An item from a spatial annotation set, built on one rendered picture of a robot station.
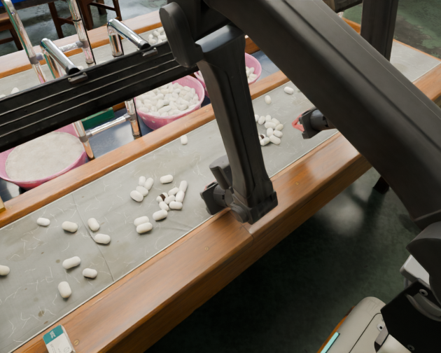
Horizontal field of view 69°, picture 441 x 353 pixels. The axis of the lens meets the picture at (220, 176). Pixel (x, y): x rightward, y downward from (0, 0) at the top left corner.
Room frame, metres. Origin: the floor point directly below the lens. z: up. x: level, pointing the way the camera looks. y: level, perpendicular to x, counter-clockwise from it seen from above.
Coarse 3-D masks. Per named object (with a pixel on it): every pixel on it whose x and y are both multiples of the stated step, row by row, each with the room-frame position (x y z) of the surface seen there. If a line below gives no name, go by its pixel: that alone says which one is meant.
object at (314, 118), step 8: (312, 112) 0.70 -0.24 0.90; (320, 112) 0.68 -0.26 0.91; (304, 120) 0.68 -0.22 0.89; (312, 120) 0.68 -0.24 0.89; (320, 120) 0.66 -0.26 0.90; (304, 128) 0.66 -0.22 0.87; (312, 128) 0.67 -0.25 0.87; (320, 128) 0.66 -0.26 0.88; (328, 128) 0.64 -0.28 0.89; (304, 136) 0.66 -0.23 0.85; (312, 136) 0.66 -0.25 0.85
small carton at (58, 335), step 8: (56, 328) 0.16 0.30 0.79; (48, 336) 0.15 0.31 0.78; (56, 336) 0.15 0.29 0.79; (64, 336) 0.15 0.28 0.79; (48, 344) 0.14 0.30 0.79; (56, 344) 0.14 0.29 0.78; (64, 344) 0.14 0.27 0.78; (56, 352) 0.12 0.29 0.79; (64, 352) 0.12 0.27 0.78; (72, 352) 0.13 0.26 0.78
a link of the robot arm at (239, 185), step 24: (168, 24) 0.37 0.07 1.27; (192, 48) 0.36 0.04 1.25; (216, 48) 0.37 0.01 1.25; (240, 48) 0.38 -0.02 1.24; (216, 72) 0.36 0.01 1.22; (240, 72) 0.38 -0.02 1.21; (216, 96) 0.37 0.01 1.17; (240, 96) 0.37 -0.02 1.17; (216, 120) 0.39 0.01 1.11; (240, 120) 0.36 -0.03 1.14; (240, 144) 0.36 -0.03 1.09; (240, 168) 0.36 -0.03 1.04; (264, 168) 0.38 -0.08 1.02; (240, 192) 0.36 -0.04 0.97; (264, 192) 0.36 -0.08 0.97
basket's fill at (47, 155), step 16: (32, 144) 0.70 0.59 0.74; (48, 144) 0.70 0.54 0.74; (64, 144) 0.70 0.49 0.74; (80, 144) 0.72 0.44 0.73; (16, 160) 0.63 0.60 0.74; (32, 160) 0.63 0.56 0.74; (48, 160) 0.64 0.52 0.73; (64, 160) 0.64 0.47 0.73; (16, 176) 0.58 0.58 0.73; (32, 176) 0.58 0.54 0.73
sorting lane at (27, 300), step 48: (288, 96) 0.99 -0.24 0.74; (192, 144) 0.72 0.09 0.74; (288, 144) 0.74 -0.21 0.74; (96, 192) 0.52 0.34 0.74; (192, 192) 0.53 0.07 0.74; (0, 240) 0.37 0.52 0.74; (48, 240) 0.37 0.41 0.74; (144, 240) 0.38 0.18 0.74; (0, 288) 0.25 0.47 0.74; (48, 288) 0.26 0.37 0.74; (96, 288) 0.26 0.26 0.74; (0, 336) 0.16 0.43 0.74
